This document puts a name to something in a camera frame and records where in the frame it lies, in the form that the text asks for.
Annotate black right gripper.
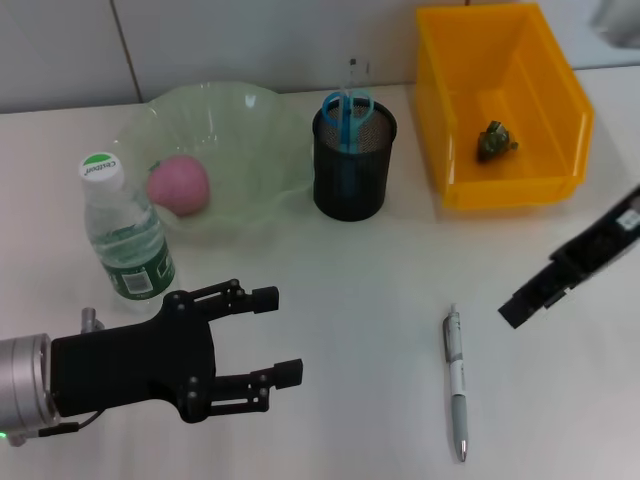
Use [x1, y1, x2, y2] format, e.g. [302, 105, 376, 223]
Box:
[497, 186, 640, 331]

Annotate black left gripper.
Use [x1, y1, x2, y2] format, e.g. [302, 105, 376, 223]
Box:
[49, 278, 305, 425]

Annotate grey ballpoint pen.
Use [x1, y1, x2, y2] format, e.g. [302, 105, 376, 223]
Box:
[441, 301, 472, 464]

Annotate green plastic wrapper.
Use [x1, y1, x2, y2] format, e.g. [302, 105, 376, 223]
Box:
[474, 118, 521, 164]

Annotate clear green-label water bottle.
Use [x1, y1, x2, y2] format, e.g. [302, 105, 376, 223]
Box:
[77, 151, 181, 314]

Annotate pink peach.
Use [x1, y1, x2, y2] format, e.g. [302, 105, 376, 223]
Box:
[145, 154, 212, 218]

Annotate blue scissors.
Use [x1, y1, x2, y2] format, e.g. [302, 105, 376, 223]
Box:
[320, 88, 375, 201]

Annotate transparent plastic ruler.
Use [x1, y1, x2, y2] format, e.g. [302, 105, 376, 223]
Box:
[341, 56, 374, 149]

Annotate black mesh pen cup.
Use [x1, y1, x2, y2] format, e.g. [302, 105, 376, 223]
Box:
[312, 97, 400, 223]

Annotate pale green glass fruit plate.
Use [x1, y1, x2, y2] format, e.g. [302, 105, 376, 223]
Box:
[115, 82, 315, 247]

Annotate yellow plastic bin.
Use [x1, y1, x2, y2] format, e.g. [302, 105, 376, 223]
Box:
[414, 2, 597, 212]

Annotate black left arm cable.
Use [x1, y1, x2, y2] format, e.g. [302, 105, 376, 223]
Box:
[36, 409, 100, 439]

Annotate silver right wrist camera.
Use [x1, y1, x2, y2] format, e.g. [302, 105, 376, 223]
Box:
[589, 0, 640, 50]

